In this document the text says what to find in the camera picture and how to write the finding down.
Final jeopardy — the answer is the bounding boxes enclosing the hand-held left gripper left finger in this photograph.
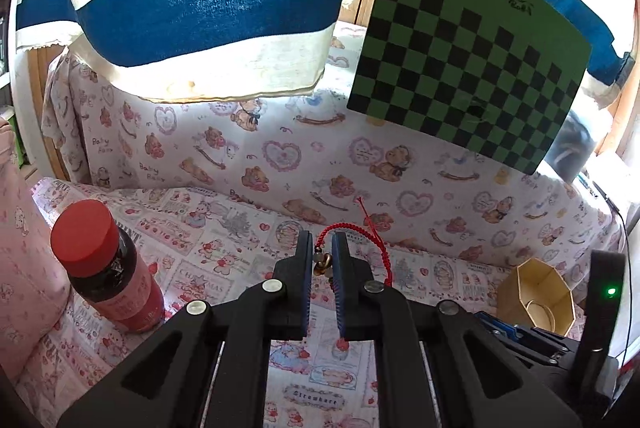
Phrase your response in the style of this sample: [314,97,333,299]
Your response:
[57,230,314,428]

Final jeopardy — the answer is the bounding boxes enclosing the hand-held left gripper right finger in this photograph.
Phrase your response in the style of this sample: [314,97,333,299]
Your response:
[332,231,583,428]

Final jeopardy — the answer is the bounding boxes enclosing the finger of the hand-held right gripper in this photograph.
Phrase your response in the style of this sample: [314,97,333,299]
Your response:
[474,310,576,365]

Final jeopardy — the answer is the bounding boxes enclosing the gold octagonal box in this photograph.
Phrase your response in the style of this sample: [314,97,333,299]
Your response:
[496,257,578,336]

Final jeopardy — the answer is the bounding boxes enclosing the red cord bracelet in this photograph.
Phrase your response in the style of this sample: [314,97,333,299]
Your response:
[312,195,396,291]

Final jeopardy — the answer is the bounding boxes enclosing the strawberry print tablecloth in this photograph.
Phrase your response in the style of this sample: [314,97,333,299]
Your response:
[15,178,591,428]

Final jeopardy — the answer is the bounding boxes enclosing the bear print cloth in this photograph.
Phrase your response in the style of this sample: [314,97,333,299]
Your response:
[40,20,626,269]

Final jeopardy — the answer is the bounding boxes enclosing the translucent plastic container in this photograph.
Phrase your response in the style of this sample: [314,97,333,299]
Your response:
[545,108,601,181]

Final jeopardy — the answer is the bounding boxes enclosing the red-capped bottle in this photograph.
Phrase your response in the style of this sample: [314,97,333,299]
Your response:
[50,199,166,334]

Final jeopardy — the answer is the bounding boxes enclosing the green checkered box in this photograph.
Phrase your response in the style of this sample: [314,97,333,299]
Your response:
[346,0,593,176]

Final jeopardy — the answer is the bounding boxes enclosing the pink patterned cushion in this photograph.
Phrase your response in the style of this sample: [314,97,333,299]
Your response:
[0,118,73,379]

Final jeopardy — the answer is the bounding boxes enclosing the black cable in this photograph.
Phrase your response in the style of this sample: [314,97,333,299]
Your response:
[580,178,636,359]

